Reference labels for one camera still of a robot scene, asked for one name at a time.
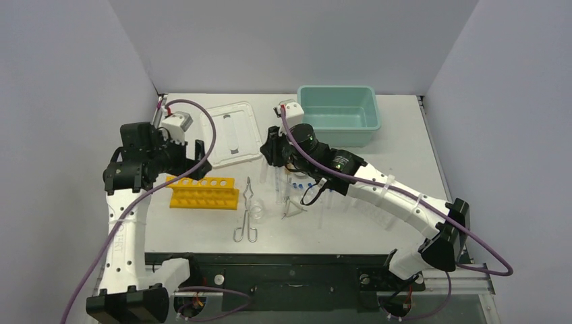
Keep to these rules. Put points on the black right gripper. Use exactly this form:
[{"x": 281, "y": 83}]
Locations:
[{"x": 274, "y": 149}]

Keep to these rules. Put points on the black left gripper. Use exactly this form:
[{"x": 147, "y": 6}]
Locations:
[{"x": 185, "y": 163}]

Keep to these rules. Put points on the clear glass test tube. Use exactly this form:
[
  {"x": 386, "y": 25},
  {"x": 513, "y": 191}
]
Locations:
[{"x": 263, "y": 172}]

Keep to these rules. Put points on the yellow test tube rack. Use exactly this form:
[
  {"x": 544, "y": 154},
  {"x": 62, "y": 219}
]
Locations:
[{"x": 207, "y": 193}]

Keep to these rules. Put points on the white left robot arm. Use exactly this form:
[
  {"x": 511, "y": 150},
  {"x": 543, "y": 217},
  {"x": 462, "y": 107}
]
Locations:
[{"x": 127, "y": 294}]

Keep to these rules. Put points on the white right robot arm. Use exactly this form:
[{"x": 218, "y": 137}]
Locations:
[{"x": 350, "y": 175}]

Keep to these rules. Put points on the blue funnel on stem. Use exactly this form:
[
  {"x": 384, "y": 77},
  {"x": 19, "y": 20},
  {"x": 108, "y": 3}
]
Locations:
[{"x": 278, "y": 185}]

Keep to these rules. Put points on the white plastic bin lid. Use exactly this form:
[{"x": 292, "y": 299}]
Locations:
[{"x": 238, "y": 138}]

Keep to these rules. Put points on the small glass beaker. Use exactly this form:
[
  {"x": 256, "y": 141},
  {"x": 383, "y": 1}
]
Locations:
[{"x": 256, "y": 210}]

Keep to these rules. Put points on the teal plastic bin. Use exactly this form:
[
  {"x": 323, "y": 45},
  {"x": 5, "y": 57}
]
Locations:
[{"x": 341, "y": 116}]

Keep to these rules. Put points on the metal crucible tongs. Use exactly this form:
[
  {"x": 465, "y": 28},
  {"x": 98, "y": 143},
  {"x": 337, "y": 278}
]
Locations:
[{"x": 246, "y": 230}]

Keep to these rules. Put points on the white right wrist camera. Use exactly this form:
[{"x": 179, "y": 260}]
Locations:
[{"x": 294, "y": 113}]

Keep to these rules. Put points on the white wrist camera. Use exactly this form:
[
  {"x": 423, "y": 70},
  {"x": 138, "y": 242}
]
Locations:
[
  {"x": 294, "y": 113},
  {"x": 174, "y": 127}
]

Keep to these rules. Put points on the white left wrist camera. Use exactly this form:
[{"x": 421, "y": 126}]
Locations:
[{"x": 174, "y": 127}]

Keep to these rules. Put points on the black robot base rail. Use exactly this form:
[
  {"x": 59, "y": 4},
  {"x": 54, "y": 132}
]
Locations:
[{"x": 289, "y": 282}]

